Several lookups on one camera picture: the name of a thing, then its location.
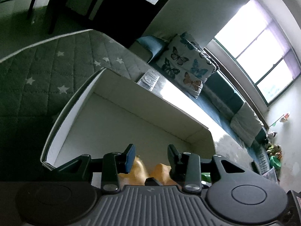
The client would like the pile of small toys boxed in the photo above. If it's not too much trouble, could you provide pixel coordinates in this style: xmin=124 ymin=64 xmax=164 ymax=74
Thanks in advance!
xmin=265 ymin=131 xmax=282 ymax=161

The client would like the green plastic bowl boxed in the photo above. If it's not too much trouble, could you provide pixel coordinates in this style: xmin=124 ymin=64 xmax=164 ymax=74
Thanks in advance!
xmin=269 ymin=156 xmax=282 ymax=170

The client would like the clear plastic storage box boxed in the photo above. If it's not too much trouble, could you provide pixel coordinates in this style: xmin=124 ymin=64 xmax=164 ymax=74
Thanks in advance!
xmin=262 ymin=167 xmax=279 ymax=184

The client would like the dark door with glass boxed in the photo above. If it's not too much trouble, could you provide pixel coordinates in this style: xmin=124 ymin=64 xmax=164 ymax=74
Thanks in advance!
xmin=44 ymin=0 xmax=169 ymax=48

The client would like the white cardboard box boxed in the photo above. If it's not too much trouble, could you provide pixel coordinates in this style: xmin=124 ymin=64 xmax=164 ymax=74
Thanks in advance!
xmin=40 ymin=69 xmax=215 ymax=173

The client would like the window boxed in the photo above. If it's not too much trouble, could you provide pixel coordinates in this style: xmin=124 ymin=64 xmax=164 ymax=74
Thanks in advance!
xmin=207 ymin=0 xmax=300 ymax=106

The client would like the orange bear figure toy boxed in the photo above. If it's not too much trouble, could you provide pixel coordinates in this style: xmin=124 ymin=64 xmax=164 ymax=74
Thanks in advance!
xmin=118 ymin=156 xmax=180 ymax=188

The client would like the white remote control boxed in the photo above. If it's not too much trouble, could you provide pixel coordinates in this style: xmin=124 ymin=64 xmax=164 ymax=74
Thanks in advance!
xmin=137 ymin=69 xmax=160 ymax=91

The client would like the butterfly print pillow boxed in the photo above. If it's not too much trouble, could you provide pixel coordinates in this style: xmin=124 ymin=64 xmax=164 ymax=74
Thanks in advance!
xmin=156 ymin=32 xmax=219 ymax=98

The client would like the grey sofa cushion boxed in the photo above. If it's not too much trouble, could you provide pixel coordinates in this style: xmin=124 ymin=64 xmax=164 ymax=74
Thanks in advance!
xmin=230 ymin=102 xmax=263 ymax=147

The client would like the teal sofa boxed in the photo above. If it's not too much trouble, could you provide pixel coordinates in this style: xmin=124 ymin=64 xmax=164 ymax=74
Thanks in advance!
xmin=130 ymin=36 xmax=270 ymax=174

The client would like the green snack packet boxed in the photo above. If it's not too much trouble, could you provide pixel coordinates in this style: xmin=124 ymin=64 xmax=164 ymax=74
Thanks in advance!
xmin=201 ymin=173 xmax=211 ymax=183

